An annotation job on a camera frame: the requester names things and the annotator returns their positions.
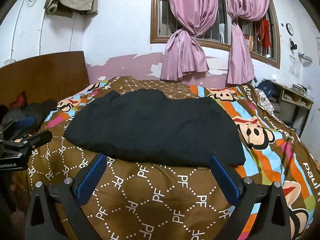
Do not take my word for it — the black jacket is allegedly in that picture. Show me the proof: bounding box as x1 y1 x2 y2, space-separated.
64 89 245 167

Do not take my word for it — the dark clothes pile by headboard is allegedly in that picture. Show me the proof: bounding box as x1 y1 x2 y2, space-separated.
1 91 57 135

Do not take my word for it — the brown patterned cartoon quilt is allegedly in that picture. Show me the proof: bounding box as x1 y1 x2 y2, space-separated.
14 77 319 239

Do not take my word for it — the brown wooden headboard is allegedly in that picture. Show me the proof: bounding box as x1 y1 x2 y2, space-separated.
0 51 89 105

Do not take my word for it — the wooden shelf desk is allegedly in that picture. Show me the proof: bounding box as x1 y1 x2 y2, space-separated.
269 80 313 137

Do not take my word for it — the dark blue cap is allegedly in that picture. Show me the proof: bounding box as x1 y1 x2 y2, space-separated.
257 80 275 98

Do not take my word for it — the red hanging cloth in window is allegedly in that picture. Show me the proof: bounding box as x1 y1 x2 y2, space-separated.
256 17 271 50

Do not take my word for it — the right pink curtain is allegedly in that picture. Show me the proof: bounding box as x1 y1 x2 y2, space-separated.
227 0 270 85

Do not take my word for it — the pink curtain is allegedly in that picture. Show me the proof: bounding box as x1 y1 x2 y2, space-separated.
227 0 270 85
161 0 219 81

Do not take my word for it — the left pink curtain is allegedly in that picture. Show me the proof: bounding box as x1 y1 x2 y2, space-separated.
161 0 219 81

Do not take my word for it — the round wall clock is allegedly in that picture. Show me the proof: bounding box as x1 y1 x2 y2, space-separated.
286 23 295 36

